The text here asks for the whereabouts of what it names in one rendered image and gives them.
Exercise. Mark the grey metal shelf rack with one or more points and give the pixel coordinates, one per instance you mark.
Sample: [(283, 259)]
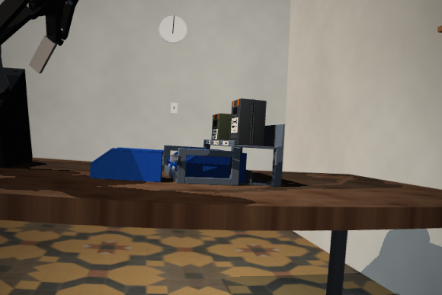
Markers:
[(273, 139)]

